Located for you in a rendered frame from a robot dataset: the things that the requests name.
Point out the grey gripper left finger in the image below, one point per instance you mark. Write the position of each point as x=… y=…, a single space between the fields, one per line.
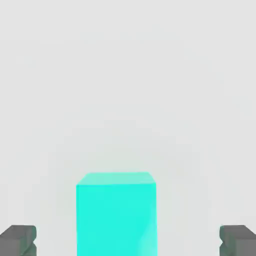
x=16 y=242

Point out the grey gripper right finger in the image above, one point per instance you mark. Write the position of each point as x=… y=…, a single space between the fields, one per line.
x=239 y=243

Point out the small cyan cube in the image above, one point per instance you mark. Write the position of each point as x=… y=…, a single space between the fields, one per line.
x=116 y=218

